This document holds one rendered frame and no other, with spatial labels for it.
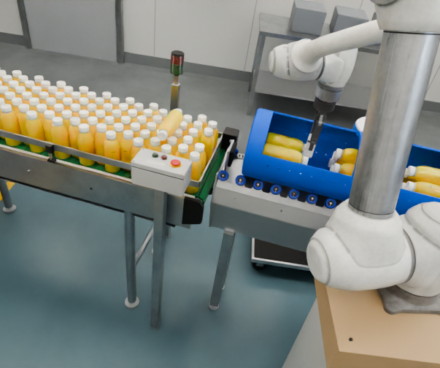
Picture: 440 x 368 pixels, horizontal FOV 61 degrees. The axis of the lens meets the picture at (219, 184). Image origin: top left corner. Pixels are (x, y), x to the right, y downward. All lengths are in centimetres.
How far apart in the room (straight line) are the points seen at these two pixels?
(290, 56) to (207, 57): 370
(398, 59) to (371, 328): 63
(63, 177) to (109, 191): 21
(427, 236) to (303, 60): 60
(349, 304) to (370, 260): 22
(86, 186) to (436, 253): 132
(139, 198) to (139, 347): 85
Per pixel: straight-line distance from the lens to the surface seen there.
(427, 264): 100
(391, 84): 80
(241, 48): 481
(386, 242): 89
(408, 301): 112
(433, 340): 111
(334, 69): 129
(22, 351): 222
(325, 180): 145
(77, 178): 170
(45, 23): 533
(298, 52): 120
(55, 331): 224
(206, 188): 158
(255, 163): 144
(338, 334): 101
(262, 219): 161
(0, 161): 191
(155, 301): 196
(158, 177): 134
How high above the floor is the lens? 189
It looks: 38 degrees down
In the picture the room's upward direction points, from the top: 9 degrees clockwise
